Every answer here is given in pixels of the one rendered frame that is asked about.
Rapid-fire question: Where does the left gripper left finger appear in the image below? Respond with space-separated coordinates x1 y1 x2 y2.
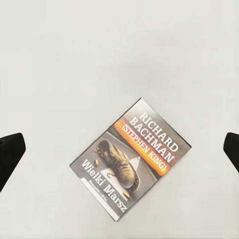
0 132 26 192

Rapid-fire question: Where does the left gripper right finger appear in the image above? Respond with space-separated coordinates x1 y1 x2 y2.
223 132 239 173

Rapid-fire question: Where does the hardback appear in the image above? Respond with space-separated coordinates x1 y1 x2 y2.
69 98 192 222

